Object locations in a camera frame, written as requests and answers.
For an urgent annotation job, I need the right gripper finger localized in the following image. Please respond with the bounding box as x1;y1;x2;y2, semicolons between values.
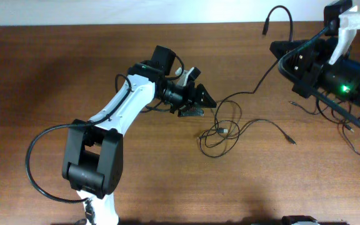
278;54;296;81
269;41;299;59

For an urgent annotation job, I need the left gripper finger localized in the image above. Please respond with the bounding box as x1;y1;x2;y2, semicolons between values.
197;84;217;108
177;106;204;117

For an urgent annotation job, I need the thin black USB cable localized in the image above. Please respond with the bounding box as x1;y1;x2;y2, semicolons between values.
197;4;294;158

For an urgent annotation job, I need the thin black audio cable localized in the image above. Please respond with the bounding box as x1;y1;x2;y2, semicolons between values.
288;96;360;157

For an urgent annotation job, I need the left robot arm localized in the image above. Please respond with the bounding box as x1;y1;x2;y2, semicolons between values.
62;46;216;224

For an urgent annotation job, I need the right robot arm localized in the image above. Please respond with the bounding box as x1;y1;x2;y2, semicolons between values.
270;37;360;129

